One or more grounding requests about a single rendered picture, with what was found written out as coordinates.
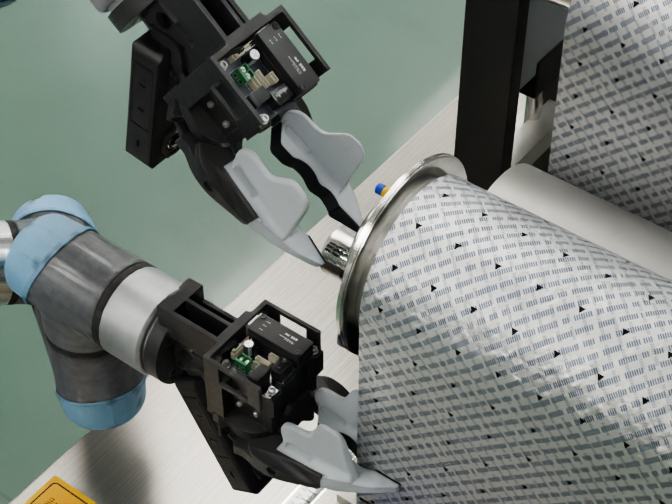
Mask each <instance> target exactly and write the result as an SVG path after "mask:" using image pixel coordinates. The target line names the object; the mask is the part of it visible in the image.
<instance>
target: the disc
mask: <svg viewBox="0 0 672 504"><path fill-rule="evenodd" d="M446 175H455V176H458V177H460V178H462V179H464V180H466V181H467V176H466V172H465V169H464V166H463V164H462V163H461V161H460V160H459V159H458V158H456V157H454V156H452V155H450V154H447V153H439V154H434V155H432V156H429V157H427V158H425V159H423V160H421V161H420V162H418V163H417V164H415V165H414V166H413V167H411V168H410V169H409V170H408V171H407V172H406V173H404V174H403V175H402V176H401V177H400V178H399V179H398V180H397V182H396V183H395V184H394V185H393V186H392V187H391V188H390V190H389V191H388V192H387V193H386V195H385V196H384V197H383V199H382V200H381V201H380V203H379V204H378V206H377V207H376V208H375V210H374V212H373V213H372V215H371V216H370V218H369V220H368V221H367V223H366V225H365V226H364V228H363V230H362V232H361V234H360V236H359V238H358V240H357V242H356V244H355V246H354V248H353V251H352V253H351V255H350V258H349V260H348V263H347V266H346V268H345V271H344V274H343V278H342V281H341V285H340V289H339V293H338V298H337V305H336V329H337V335H338V338H339V341H340V343H341V344H342V346H343V347H344V348H345V349H346V350H348V351H349V352H351V353H353V354H357V355H359V324H358V321H357V316H356V300H357V293H358V288H359V284H360V280H361V277H362V273H363V270H364V268H365V265H366V262H367V260H368V257H369V255H370V253H371V251H372V248H373V246H374V244H375V242H376V240H377V239H378V237H379V235H380V233H381V232H382V230H383V228H384V227H385V225H386V223H387V222H388V220H389V219H390V218H391V216H392V215H393V213H394V212H395V211H396V209H397V208H398V207H399V206H400V205H401V203H402V202H403V201H404V200H405V199H406V198H407V197H408V196H409V195H410V194H411V193H412V192H413V191H414V190H416V189H417V188H418V187H419V186H421V185H422V184H424V183H426V182H428V181H430V180H433V179H438V178H440V177H442V176H446Z"/></svg>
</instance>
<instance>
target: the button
mask: <svg viewBox="0 0 672 504"><path fill-rule="evenodd" d="M23 504H97V503H96V502H94V501H93V500H91V499H90V498H88V497H87V496H86V495H84V494H83V493H81V492H80V491H78V490H77V489H75V488H74V487H72V486H71V485H70V484H68V483H67V482H65V481H64V480H62V479H61V478H59V477H58V476H56V475H55V476H53V477H52V478H51V479H50V480H49V481H47V482H46V483H45V484H44V485H43V486H42V487H41V488H40V489H39V490H38V491H36V492H35V493H34V494H33V495H32V496H31V497H30V498H29V499H28V500H27V501H26V502H24V503H23Z"/></svg>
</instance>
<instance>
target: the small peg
mask: <svg viewBox="0 0 672 504"><path fill-rule="evenodd" d="M348 253H349V249H348V248H346V247H344V246H341V245H340V244H338V243H337V242H335V241H331V242H329V243H328V244H327V245H326V246H325V248H324V250H323V257H324V259H325V260H327V261H328V262H332V263H333V264H334V265H336V266H338V267H341V269H343V270H345V268H346V261H347V257H348Z"/></svg>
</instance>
